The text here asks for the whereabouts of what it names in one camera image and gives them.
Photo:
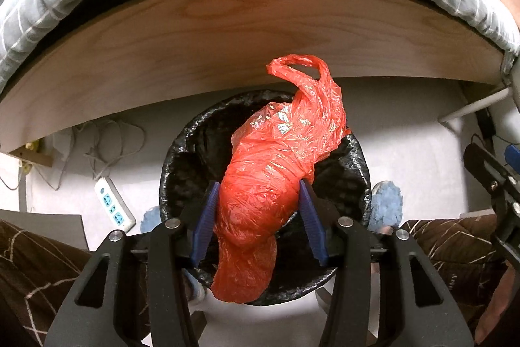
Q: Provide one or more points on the person's left leg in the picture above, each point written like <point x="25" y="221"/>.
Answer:
<point x="28" y="290"/>

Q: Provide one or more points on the blue fuzzy slipper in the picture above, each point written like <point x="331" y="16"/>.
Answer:
<point x="151" y="221"/>
<point x="386" y="204"/>

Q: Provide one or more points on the white metal bar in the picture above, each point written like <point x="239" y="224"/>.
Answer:
<point x="471" y="107"/>

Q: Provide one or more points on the person's leg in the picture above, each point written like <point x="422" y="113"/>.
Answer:
<point x="447" y="249"/>
<point x="28" y="290"/>

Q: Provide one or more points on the black lined waste bin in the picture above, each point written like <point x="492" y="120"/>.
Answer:
<point x="191" y="152"/>

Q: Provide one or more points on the red plastic bag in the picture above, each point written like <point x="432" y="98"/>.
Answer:
<point x="264" y="188"/>

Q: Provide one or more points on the white power strip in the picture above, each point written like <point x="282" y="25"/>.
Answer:
<point x="111" y="204"/>

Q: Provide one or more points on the person's right hand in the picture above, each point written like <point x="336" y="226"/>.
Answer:
<point x="493" y="314"/>

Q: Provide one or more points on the person's right leg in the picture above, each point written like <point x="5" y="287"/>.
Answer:
<point x="447" y="249"/>

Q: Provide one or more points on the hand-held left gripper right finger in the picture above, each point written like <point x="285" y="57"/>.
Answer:
<point x="310" y="225"/>

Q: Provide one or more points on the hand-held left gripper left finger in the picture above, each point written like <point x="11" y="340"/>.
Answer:
<point x="205" y="221"/>

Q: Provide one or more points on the grey flat board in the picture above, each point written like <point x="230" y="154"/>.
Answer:
<point x="44" y="227"/>

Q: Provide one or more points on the wooden bed frame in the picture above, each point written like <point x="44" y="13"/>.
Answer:
<point x="203" y="46"/>

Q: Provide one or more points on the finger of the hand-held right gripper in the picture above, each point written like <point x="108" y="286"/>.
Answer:
<point x="487" y="168"/>
<point x="514" y="158"/>

